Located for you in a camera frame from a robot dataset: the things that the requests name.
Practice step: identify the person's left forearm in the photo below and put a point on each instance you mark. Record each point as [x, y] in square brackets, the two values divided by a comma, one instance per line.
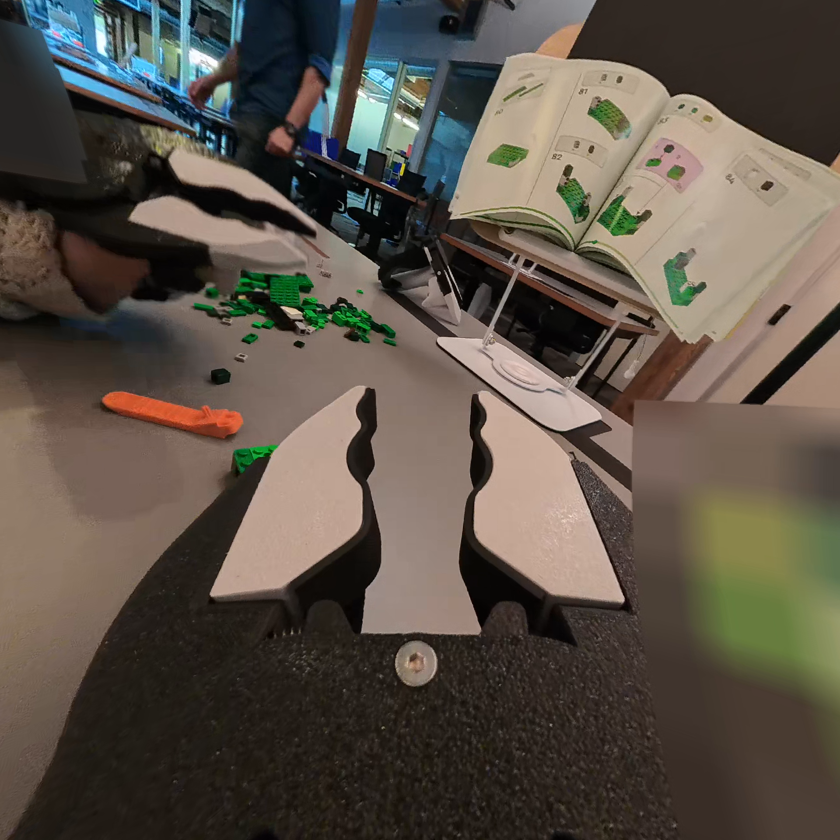
[26, 256]

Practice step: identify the black office chair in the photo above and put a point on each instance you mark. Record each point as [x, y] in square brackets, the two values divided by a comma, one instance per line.
[387, 223]

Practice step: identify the wooden pillar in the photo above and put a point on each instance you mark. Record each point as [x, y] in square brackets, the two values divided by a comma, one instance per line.
[354, 79]

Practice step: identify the wooden edged desk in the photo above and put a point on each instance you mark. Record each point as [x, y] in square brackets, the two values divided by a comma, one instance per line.
[669, 374]

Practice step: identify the white book stand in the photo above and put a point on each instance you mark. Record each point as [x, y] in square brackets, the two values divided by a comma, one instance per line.
[525, 387]

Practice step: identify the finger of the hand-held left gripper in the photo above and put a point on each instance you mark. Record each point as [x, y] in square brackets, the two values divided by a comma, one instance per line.
[223, 180]
[216, 236]

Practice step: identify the pile of green lego bricks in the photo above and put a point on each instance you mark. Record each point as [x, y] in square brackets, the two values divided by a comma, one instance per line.
[289, 289]

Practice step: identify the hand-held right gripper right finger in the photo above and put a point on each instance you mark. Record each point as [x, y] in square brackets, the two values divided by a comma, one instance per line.
[544, 518]

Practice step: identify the person's left hand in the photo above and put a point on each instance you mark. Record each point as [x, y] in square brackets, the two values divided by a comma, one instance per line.
[98, 269]

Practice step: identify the dark green lego brick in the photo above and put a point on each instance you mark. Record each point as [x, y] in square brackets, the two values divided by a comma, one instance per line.
[220, 376]

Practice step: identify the green lego assembly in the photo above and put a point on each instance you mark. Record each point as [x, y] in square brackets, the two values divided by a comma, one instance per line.
[253, 458]

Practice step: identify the black and white object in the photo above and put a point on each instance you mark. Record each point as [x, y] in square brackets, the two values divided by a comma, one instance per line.
[446, 308]

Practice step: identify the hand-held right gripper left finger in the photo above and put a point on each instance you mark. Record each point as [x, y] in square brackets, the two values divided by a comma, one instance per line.
[295, 512]

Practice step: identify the orange brick separator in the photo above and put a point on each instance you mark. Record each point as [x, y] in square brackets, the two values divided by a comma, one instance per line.
[164, 410]

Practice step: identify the open instruction booklet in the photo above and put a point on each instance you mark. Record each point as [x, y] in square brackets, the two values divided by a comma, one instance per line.
[722, 229]

